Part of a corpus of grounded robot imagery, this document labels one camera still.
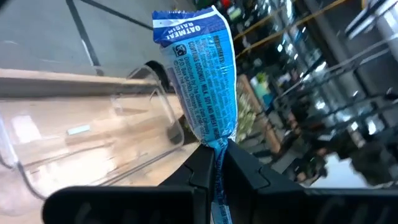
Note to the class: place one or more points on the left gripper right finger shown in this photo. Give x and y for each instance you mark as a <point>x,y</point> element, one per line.
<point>311,207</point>

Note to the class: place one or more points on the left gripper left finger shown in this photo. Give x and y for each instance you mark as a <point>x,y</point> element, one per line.
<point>140,205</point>

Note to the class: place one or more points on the blue oatmeal raisin granola bar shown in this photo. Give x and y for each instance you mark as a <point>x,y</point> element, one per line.
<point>202,77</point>

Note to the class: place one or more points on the clear plastic bin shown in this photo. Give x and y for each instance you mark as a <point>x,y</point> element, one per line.
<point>93,140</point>

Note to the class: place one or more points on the small green potted plant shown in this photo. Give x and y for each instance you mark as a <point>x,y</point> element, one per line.
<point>245,115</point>

